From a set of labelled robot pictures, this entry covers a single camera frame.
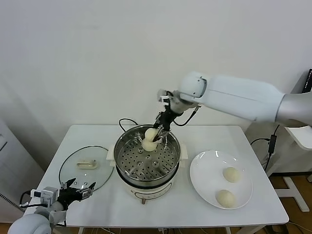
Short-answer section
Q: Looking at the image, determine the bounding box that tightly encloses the black adapter mains cable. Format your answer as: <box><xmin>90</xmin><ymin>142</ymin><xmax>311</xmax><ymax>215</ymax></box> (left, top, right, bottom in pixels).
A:
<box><xmin>250</xmin><ymin>137</ymin><xmax>273</xmax><ymax>172</ymax></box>

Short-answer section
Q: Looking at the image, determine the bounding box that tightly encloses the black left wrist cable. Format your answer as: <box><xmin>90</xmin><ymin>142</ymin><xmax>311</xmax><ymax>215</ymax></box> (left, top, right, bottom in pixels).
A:
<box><xmin>19</xmin><ymin>191</ymin><xmax>33</xmax><ymax>210</ymax></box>

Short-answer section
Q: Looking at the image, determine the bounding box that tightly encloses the black power adapter brick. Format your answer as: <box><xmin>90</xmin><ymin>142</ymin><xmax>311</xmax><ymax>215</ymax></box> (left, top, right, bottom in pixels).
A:
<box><xmin>268</xmin><ymin>134</ymin><xmax>276</xmax><ymax>154</ymax></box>

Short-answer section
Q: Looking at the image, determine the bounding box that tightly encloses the black cooker power cord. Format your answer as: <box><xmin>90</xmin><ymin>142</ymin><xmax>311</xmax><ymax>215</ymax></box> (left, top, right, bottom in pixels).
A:
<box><xmin>118</xmin><ymin>118</ymin><xmax>139</xmax><ymax>134</ymax></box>

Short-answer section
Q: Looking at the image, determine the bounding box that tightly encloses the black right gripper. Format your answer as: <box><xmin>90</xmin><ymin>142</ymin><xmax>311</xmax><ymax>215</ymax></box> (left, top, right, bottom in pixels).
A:
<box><xmin>153</xmin><ymin>109</ymin><xmax>183</xmax><ymax>144</ymax></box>

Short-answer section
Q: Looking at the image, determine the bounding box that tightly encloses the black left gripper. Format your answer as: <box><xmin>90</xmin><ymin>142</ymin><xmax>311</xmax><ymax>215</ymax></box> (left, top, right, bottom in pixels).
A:
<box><xmin>57</xmin><ymin>178</ymin><xmax>96</xmax><ymax>211</ymax></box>

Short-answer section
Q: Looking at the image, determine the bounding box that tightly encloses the white side desk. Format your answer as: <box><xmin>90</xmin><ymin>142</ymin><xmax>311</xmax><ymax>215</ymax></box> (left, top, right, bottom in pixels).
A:
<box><xmin>264</xmin><ymin>125</ymin><xmax>312</xmax><ymax>213</ymax></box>

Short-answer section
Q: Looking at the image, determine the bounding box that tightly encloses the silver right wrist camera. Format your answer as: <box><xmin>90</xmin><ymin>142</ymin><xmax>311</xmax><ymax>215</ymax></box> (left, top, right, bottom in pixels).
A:
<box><xmin>157</xmin><ymin>89</ymin><xmax>172</xmax><ymax>105</ymax></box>

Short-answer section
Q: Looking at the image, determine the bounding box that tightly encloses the perforated stainless steamer basket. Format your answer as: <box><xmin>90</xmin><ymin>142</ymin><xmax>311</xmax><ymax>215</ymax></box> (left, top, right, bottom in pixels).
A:
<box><xmin>113</xmin><ymin>124</ymin><xmax>181</xmax><ymax>186</ymax></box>

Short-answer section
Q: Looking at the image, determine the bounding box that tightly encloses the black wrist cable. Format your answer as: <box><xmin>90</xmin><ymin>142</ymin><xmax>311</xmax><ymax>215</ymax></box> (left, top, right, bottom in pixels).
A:
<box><xmin>173</xmin><ymin>104</ymin><xmax>202</xmax><ymax>126</ymax></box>
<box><xmin>19</xmin><ymin>191</ymin><xmax>33</xmax><ymax>210</ymax></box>

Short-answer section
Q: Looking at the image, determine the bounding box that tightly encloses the black open laptop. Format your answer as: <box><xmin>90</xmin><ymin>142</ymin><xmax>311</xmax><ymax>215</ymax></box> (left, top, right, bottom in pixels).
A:
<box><xmin>302</xmin><ymin>68</ymin><xmax>312</xmax><ymax>94</ymax></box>

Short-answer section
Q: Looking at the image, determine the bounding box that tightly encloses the large white plate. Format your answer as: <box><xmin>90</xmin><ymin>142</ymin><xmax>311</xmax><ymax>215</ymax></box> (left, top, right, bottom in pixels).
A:
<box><xmin>189</xmin><ymin>150</ymin><xmax>254</xmax><ymax>210</ymax></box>

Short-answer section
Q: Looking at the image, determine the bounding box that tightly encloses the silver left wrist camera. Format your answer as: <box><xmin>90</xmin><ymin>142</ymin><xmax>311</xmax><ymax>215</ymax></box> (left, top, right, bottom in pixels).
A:
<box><xmin>30</xmin><ymin>186</ymin><xmax>59</xmax><ymax>207</ymax></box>

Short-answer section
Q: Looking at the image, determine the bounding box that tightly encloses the striped braided cable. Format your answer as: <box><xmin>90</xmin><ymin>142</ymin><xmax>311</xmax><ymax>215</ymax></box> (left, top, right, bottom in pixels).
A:
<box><xmin>0</xmin><ymin>194</ymin><xmax>25</xmax><ymax>211</ymax></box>

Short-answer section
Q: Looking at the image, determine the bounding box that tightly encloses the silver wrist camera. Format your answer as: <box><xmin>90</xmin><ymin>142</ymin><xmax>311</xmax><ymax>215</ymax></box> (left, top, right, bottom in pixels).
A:
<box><xmin>157</xmin><ymin>89</ymin><xmax>172</xmax><ymax>105</ymax></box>
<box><xmin>30</xmin><ymin>186</ymin><xmax>59</xmax><ymax>207</ymax></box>

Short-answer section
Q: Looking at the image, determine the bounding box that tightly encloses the white steamed baozi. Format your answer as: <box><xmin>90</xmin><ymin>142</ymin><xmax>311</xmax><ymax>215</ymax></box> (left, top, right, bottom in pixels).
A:
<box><xmin>144</xmin><ymin>128</ymin><xmax>158</xmax><ymax>141</ymax></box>
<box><xmin>222</xmin><ymin>167</ymin><xmax>241</xmax><ymax>183</ymax></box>
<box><xmin>142</xmin><ymin>138</ymin><xmax>157</xmax><ymax>152</ymax></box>
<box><xmin>216</xmin><ymin>189</ymin><xmax>236</xmax><ymax>208</ymax></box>

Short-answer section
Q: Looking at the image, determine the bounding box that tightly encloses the round glass pot lid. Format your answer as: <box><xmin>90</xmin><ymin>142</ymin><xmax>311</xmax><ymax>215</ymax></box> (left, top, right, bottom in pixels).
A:
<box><xmin>58</xmin><ymin>145</ymin><xmax>115</xmax><ymax>193</ymax></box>

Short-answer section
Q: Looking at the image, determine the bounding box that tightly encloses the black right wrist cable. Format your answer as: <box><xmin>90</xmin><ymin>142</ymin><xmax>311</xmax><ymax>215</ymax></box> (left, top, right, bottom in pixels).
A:
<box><xmin>173</xmin><ymin>104</ymin><xmax>202</xmax><ymax>126</ymax></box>

